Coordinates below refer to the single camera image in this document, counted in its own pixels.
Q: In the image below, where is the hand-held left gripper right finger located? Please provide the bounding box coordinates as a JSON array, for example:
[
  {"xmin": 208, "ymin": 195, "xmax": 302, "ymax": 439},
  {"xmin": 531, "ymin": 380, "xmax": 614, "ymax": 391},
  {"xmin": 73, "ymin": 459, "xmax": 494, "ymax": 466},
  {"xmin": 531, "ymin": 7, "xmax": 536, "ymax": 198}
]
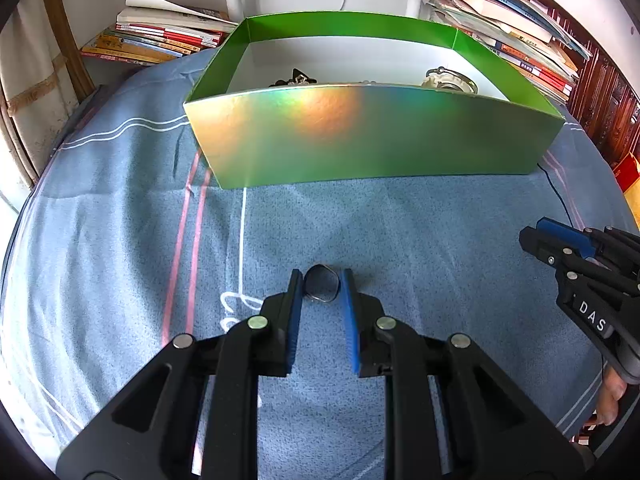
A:
[{"xmin": 341, "ymin": 269, "xmax": 586, "ymax": 480}]

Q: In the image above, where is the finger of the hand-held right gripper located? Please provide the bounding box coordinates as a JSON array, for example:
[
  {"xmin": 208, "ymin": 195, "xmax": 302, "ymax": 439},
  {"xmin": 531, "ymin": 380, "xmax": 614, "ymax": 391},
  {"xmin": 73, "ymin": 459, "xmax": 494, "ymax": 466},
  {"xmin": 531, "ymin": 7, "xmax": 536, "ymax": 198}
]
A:
[
  {"xmin": 519, "ymin": 226, "xmax": 608, "ymax": 273},
  {"xmin": 537, "ymin": 217, "xmax": 596, "ymax": 256}
]

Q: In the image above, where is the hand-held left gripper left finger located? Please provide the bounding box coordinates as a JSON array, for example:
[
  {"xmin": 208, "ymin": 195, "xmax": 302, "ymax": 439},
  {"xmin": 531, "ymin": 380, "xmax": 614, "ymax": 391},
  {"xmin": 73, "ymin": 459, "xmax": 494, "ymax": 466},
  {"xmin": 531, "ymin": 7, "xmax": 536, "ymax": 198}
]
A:
[{"xmin": 55, "ymin": 269, "xmax": 305, "ymax": 480}]

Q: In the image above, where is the dark metal ring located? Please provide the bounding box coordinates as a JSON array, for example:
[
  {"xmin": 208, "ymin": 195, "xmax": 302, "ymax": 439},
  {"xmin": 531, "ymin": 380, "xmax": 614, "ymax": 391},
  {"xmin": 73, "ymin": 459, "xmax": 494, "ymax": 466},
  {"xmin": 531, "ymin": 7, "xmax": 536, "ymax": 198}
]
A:
[{"xmin": 304, "ymin": 263, "xmax": 342, "ymax": 304}]

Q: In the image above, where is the shiny green cardboard box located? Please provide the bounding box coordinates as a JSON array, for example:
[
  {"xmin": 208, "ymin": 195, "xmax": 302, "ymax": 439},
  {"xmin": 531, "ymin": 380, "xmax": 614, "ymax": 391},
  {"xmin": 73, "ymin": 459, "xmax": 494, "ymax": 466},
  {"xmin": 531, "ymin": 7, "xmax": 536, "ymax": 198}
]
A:
[{"xmin": 182, "ymin": 12, "xmax": 566, "ymax": 191}]

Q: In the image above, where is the person's right hand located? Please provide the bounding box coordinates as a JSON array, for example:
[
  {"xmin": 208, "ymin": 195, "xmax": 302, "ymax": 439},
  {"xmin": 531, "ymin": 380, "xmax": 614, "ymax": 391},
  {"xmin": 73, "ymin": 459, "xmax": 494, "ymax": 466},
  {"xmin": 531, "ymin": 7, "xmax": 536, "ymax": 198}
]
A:
[{"xmin": 595, "ymin": 365, "xmax": 629, "ymax": 426}]

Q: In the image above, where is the red cardboard box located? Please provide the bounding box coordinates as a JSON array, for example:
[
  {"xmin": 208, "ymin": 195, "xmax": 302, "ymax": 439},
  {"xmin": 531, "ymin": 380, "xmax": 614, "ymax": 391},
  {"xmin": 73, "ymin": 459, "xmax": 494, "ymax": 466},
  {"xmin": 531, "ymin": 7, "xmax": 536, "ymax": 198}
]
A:
[{"xmin": 612, "ymin": 152, "xmax": 640, "ymax": 193}]

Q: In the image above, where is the brown wooden stool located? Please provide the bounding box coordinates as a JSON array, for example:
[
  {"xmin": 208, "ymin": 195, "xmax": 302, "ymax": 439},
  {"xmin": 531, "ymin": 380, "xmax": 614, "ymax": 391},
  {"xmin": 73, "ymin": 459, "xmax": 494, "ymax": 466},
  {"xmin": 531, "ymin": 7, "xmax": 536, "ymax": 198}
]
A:
[{"xmin": 570, "ymin": 410, "xmax": 608, "ymax": 443}]

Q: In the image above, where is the dark wooden cabinet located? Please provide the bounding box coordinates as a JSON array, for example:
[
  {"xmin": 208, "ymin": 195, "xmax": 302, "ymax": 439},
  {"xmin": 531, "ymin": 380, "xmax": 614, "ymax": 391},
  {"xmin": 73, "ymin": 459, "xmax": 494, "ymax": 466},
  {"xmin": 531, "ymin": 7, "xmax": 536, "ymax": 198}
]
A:
[{"xmin": 517, "ymin": 0, "xmax": 640, "ymax": 166}]

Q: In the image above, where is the blue striped bedsheet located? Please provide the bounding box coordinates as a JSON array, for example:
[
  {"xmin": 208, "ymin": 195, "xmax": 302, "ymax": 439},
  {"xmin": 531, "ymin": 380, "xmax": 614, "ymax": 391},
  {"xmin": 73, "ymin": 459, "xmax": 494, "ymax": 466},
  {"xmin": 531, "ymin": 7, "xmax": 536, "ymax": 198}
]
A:
[{"xmin": 0, "ymin": 50, "xmax": 633, "ymax": 480}]

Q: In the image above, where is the white and silver ornament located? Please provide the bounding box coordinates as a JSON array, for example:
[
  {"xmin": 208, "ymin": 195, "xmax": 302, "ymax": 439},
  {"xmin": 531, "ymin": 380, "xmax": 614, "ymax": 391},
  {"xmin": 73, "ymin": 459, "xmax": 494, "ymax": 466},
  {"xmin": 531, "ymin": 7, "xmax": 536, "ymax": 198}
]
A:
[{"xmin": 417, "ymin": 66, "xmax": 478, "ymax": 96}]

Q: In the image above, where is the pile of books and papers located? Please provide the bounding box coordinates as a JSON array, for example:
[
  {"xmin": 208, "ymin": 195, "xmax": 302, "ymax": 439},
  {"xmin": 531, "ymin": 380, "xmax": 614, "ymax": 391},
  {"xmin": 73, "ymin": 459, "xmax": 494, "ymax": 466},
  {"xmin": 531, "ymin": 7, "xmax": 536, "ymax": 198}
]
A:
[{"xmin": 406, "ymin": 0, "xmax": 593, "ymax": 106}]

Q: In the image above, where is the black ornament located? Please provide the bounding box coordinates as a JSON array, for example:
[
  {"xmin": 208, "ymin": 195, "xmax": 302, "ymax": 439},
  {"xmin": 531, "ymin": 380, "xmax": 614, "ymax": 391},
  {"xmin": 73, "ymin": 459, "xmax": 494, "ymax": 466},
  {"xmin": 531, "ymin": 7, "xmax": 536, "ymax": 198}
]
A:
[{"xmin": 270, "ymin": 67, "xmax": 316, "ymax": 88}]

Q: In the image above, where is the stack of red-spined books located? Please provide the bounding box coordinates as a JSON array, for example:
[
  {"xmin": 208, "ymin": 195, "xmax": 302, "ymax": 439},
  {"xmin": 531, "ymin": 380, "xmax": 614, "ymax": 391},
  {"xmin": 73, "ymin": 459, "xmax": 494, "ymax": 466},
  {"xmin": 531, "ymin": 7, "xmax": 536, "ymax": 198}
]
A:
[{"xmin": 80, "ymin": 0, "xmax": 238, "ymax": 66}]

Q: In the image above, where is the cream fringed cloth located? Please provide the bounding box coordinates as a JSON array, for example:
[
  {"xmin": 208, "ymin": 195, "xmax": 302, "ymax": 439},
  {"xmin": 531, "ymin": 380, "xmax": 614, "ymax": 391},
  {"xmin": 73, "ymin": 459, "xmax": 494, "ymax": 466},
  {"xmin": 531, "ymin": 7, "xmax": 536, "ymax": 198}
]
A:
[{"xmin": 0, "ymin": 0, "xmax": 76, "ymax": 126}]

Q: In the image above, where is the wooden rattan chair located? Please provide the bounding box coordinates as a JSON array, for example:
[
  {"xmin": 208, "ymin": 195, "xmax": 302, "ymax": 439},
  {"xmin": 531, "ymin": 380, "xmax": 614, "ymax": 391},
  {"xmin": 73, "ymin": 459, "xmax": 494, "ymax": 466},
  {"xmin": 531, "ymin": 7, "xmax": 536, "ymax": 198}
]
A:
[{"xmin": 0, "ymin": 0, "xmax": 96, "ymax": 186}]

